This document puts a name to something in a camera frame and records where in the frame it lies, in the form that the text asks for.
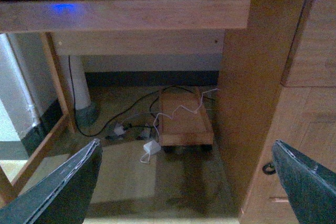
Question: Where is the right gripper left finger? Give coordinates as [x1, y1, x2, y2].
[1, 139, 102, 223]

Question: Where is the wooden desk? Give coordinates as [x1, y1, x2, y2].
[9, 0, 335, 223]

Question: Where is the black ring drawer handle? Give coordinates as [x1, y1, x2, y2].
[262, 162, 276, 175]

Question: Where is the white pipe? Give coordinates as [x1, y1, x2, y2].
[60, 56, 91, 110]

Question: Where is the white plug on power strip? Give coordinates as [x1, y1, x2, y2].
[113, 123, 125, 136]

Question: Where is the white power adapter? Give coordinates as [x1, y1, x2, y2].
[143, 140, 161, 155]

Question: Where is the wooden keyboard drawer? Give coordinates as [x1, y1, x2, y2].
[1, 0, 250, 33]

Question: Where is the wooden rolling stand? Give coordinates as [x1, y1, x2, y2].
[156, 88, 214, 153]

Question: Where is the white charger cable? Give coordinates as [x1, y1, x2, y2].
[139, 88, 220, 164]

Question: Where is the black power cable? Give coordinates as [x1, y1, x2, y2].
[68, 55, 216, 137]

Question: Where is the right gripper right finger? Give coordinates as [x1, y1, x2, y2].
[272, 140, 335, 223]

